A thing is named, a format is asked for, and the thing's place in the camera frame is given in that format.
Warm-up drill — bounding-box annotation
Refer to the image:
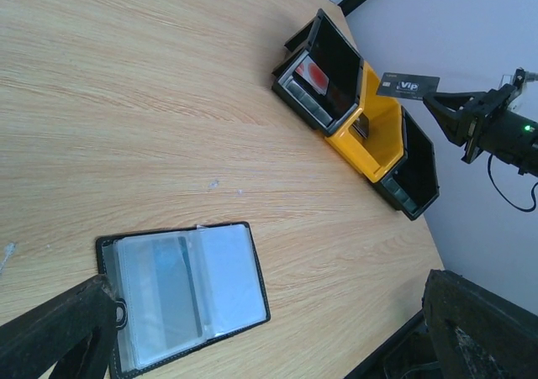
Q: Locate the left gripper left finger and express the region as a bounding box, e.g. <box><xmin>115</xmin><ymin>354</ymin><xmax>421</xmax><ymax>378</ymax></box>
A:
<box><xmin>1</xmin><ymin>274</ymin><xmax>117</xmax><ymax>378</ymax></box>

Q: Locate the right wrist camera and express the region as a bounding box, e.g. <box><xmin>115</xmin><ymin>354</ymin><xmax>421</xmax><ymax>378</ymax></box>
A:
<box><xmin>499</xmin><ymin>68</ymin><xmax>537</xmax><ymax>103</ymax></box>

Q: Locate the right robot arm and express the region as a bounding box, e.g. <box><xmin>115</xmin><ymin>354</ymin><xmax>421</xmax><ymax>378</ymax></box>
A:
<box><xmin>423</xmin><ymin>84</ymin><xmax>537</xmax><ymax>176</ymax></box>

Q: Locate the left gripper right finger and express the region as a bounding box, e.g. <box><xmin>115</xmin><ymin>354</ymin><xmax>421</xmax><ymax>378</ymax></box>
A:
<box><xmin>423</xmin><ymin>270</ymin><xmax>537</xmax><ymax>378</ymax></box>

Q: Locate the black leather card holder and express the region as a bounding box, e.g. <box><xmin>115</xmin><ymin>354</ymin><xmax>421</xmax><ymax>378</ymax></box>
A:
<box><xmin>95</xmin><ymin>221</ymin><xmax>271</xmax><ymax>378</ymax></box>

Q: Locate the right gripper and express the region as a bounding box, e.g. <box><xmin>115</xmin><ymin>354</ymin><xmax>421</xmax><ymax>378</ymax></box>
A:
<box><xmin>423</xmin><ymin>85</ymin><xmax>524</xmax><ymax>164</ymax></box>

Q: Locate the red white card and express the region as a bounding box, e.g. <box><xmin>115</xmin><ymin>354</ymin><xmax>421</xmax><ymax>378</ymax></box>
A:
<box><xmin>295</xmin><ymin>56</ymin><xmax>330</xmax><ymax>95</ymax></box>

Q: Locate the black card in yellow bin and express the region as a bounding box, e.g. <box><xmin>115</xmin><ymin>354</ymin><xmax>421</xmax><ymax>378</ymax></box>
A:
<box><xmin>352</xmin><ymin>113</ymin><xmax>370</xmax><ymax>139</ymax></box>

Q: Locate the black bin with red card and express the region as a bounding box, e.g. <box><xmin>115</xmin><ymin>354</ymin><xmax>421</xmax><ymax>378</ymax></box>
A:
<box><xmin>272</xmin><ymin>9</ymin><xmax>364</xmax><ymax>137</ymax></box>

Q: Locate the yellow bin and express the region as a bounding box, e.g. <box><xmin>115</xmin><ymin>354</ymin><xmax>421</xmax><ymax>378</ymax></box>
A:
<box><xmin>325</xmin><ymin>63</ymin><xmax>404</xmax><ymax>183</ymax></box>

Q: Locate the black bin with blue card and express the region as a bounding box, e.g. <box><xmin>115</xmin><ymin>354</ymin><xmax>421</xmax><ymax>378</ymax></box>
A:
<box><xmin>371</xmin><ymin>108</ymin><xmax>440</xmax><ymax>221</ymax></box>

